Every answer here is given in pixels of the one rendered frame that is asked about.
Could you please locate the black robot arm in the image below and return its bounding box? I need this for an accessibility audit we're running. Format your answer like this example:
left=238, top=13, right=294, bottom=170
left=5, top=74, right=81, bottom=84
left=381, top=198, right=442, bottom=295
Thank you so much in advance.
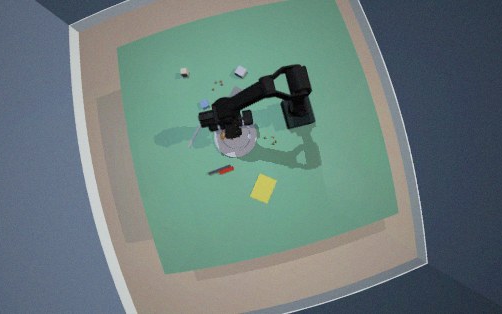
left=198, top=64, right=312, bottom=139

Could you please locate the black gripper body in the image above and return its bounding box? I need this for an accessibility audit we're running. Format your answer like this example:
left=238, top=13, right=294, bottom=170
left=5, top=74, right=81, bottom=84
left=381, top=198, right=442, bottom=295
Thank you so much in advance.
left=209, top=110, right=253, bottom=131

